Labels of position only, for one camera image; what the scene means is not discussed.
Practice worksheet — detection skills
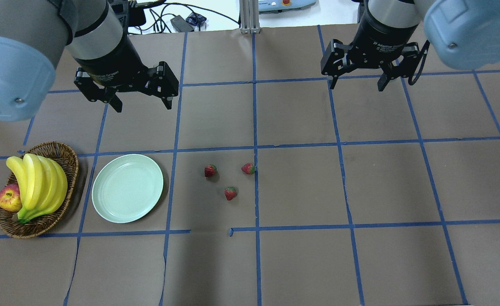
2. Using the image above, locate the red strawberry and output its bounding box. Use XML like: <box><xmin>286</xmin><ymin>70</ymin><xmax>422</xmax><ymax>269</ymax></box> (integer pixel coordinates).
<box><xmin>224</xmin><ymin>187</ymin><xmax>238</xmax><ymax>201</ymax></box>
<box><xmin>204</xmin><ymin>164</ymin><xmax>218</xmax><ymax>178</ymax></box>
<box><xmin>241</xmin><ymin>163</ymin><xmax>257</xmax><ymax>176</ymax></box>

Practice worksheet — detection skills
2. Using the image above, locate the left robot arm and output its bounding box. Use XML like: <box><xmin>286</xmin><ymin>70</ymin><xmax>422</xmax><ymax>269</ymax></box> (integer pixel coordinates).
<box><xmin>0</xmin><ymin>0</ymin><xmax>179</xmax><ymax>122</ymax></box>

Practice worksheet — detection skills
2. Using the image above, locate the blue teach pendant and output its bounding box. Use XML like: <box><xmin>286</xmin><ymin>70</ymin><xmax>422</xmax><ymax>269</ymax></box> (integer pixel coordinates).
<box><xmin>258</xmin><ymin>0</ymin><xmax>317</xmax><ymax>13</ymax></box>

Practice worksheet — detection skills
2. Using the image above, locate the light green plate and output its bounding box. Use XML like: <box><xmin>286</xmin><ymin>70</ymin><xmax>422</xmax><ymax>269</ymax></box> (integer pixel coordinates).
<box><xmin>91</xmin><ymin>154</ymin><xmax>164</xmax><ymax>224</ymax></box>

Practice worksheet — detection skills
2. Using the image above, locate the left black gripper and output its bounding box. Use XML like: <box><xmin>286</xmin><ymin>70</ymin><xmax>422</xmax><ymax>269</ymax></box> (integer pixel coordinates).
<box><xmin>74</xmin><ymin>36</ymin><xmax>179</xmax><ymax>113</ymax></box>

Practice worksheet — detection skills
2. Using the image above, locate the aluminium frame post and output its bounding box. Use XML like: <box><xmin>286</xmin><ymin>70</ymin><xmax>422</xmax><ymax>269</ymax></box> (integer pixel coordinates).
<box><xmin>239</xmin><ymin>0</ymin><xmax>261</xmax><ymax>34</ymax></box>

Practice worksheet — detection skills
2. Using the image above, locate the yellow banana bunch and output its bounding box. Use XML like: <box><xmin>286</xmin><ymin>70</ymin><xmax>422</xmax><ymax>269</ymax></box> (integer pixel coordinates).
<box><xmin>6</xmin><ymin>153</ymin><xmax>68</xmax><ymax>224</ymax></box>

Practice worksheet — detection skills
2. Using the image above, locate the woven wicker basket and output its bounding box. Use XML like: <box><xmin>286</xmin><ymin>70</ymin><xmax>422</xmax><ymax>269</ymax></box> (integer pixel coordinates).
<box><xmin>0</xmin><ymin>141</ymin><xmax>80</xmax><ymax>239</ymax></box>

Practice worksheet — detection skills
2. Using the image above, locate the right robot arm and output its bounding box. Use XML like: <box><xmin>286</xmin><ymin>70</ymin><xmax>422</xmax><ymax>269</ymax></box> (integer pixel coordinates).
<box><xmin>321</xmin><ymin>0</ymin><xmax>500</xmax><ymax>91</ymax></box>

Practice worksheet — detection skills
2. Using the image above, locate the black power adapter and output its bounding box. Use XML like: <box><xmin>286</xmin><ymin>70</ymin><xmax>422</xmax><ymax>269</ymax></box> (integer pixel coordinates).
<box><xmin>170</xmin><ymin>15</ymin><xmax>194</xmax><ymax>33</ymax></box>

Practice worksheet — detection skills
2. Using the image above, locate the red yellow apple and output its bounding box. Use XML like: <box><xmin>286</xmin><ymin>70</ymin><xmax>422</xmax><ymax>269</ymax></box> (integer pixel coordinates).
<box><xmin>0</xmin><ymin>183</ymin><xmax>22</xmax><ymax>213</ymax></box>

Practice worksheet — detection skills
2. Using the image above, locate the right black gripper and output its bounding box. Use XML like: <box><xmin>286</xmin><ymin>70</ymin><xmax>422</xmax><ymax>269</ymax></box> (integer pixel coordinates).
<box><xmin>321</xmin><ymin>8</ymin><xmax>420</xmax><ymax>92</ymax></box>

